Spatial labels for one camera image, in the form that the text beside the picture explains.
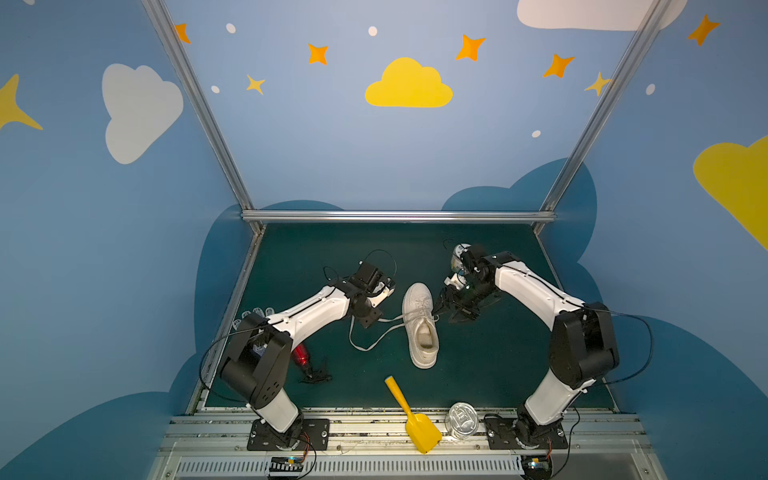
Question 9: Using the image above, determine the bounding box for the aluminium frame left post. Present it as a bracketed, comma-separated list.
[142, 0, 253, 214]

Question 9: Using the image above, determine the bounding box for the aluminium frame right post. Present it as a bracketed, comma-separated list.
[533, 0, 673, 236]

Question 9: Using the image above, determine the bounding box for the small circuit board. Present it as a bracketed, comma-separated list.
[267, 456, 305, 478]
[521, 456, 552, 480]

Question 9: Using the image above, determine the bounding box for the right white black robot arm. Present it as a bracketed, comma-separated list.
[435, 244, 620, 449]

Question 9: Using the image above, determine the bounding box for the right small circuit board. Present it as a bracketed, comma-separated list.
[521, 456, 552, 480]

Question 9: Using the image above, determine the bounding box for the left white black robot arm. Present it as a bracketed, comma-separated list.
[214, 259, 395, 442]

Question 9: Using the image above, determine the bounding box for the white sneaker shoe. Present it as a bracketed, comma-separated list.
[402, 283, 440, 369]

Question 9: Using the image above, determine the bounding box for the aluminium front rail base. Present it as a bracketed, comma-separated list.
[148, 408, 666, 479]

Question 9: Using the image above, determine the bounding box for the aluminium frame post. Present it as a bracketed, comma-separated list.
[533, 0, 673, 236]
[142, 0, 253, 214]

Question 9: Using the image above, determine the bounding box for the green white tin can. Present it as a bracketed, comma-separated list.
[450, 243, 471, 273]

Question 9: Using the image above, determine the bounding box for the aluminium frame back rail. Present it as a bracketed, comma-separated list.
[241, 209, 556, 224]

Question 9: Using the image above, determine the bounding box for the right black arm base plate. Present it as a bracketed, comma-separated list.
[482, 414, 569, 450]

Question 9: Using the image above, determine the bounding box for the white shoelace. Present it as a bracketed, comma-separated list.
[348, 308, 440, 352]

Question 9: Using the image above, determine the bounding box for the yellow plastic toy shovel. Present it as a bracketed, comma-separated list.
[385, 376, 443, 454]

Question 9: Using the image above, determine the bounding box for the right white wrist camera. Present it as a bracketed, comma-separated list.
[444, 273, 470, 291]

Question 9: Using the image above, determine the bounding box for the left small circuit board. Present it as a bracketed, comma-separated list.
[267, 456, 305, 478]

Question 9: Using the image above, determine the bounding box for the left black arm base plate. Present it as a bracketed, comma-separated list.
[246, 416, 330, 451]

